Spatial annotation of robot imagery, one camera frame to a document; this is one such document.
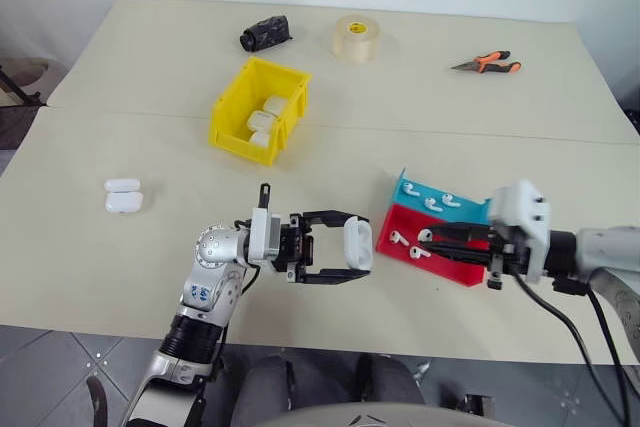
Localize white earbud case bottom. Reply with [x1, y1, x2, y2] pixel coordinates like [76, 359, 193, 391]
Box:
[103, 190, 146, 215]

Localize orange black pliers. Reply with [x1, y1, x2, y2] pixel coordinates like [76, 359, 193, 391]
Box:
[450, 49, 523, 76]

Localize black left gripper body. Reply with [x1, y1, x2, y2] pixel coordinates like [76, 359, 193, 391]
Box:
[272, 213, 317, 284]

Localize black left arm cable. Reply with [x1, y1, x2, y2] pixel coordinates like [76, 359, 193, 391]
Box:
[216, 219, 262, 348]

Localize beige stool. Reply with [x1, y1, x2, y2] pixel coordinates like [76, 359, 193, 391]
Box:
[0, 56, 67, 109]

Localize white earbud case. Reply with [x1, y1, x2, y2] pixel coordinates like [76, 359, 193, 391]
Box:
[103, 190, 146, 215]
[103, 177, 142, 195]

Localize red plastic tray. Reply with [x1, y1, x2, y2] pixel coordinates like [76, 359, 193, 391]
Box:
[375, 203, 487, 289]

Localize blue plastic tray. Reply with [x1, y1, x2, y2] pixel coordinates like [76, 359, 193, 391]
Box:
[386, 167, 495, 227]

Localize yellow plastic bin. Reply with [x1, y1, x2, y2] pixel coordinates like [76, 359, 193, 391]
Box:
[207, 56, 314, 168]

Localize grey rounded cover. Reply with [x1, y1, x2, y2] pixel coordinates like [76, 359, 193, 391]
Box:
[279, 398, 512, 427]

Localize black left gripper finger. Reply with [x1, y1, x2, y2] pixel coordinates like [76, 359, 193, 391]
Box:
[298, 268, 372, 287]
[301, 208, 371, 237]

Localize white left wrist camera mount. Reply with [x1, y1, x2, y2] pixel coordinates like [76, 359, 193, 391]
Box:
[248, 206, 282, 269]

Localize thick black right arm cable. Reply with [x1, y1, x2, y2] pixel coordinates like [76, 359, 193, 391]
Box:
[553, 276, 637, 427]

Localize clear tape roll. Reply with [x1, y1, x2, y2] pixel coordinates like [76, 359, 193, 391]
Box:
[332, 15, 382, 65]

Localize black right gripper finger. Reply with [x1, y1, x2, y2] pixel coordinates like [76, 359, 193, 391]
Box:
[429, 221, 497, 245]
[423, 241, 495, 269]

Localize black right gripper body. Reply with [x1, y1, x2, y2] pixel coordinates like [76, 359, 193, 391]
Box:
[486, 224, 532, 293]

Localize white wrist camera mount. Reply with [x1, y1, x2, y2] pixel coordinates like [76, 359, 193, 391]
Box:
[248, 206, 282, 269]
[488, 178, 552, 284]

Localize thin black right gripper cable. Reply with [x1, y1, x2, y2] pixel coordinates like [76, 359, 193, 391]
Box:
[513, 270, 629, 427]

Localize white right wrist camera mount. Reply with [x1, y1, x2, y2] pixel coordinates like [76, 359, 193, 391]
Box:
[488, 178, 552, 284]

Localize black tripod leg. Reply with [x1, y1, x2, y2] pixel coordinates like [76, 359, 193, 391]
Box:
[0, 62, 42, 109]

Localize black rolled bag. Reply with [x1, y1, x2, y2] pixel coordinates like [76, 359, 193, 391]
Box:
[238, 13, 295, 54]

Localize dark brown curved chair part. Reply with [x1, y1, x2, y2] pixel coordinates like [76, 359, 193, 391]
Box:
[85, 373, 115, 427]

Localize white earbud case top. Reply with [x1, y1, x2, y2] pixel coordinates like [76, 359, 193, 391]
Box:
[103, 177, 142, 195]

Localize dark grey rounded shape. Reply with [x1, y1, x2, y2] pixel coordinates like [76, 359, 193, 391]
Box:
[228, 353, 297, 427]
[348, 352, 427, 419]

